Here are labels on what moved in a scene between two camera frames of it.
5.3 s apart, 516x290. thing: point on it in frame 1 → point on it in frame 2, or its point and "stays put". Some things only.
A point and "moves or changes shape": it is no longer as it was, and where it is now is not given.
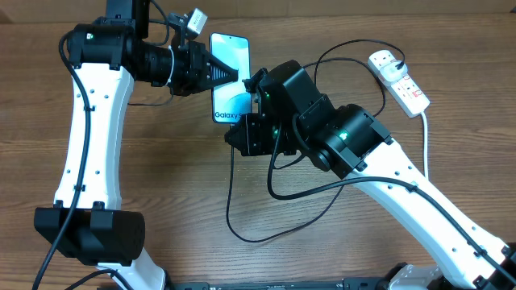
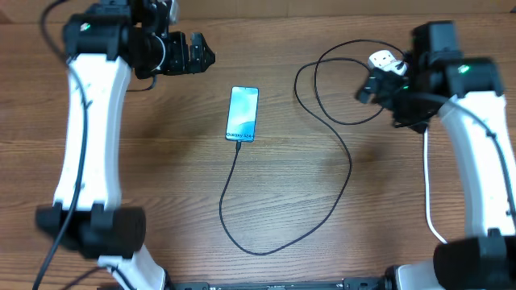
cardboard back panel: [52, 11] stays put
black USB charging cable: [274, 237] → [317, 60]
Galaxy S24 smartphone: [231, 101] moves or changes shape
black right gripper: [252, 127] → [389, 85]
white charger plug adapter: [390, 72] stays put
